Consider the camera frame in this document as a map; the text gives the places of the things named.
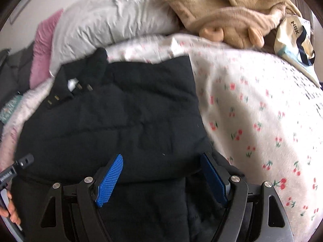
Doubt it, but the left hand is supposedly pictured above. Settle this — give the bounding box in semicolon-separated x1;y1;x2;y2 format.
0;190;21;225

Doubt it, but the dark grey office chair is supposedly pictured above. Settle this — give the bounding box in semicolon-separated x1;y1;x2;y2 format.
0;41;35;108

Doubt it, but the cream navy tote bag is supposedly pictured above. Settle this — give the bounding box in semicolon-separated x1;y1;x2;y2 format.
274;15;321;88

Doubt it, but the tan fleece robe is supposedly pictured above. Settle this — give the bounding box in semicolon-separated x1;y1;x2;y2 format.
164;0;301;49

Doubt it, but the pink pillow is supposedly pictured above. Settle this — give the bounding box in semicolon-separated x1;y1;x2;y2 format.
29;9;64;89

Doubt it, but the grey white pillow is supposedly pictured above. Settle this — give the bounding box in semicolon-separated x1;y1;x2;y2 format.
49;0;180;75

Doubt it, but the white cherry print bedsheet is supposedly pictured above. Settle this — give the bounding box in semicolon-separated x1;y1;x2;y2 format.
0;33;323;242

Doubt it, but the black quilted jacket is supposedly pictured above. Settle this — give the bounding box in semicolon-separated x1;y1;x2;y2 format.
11;48;237;241

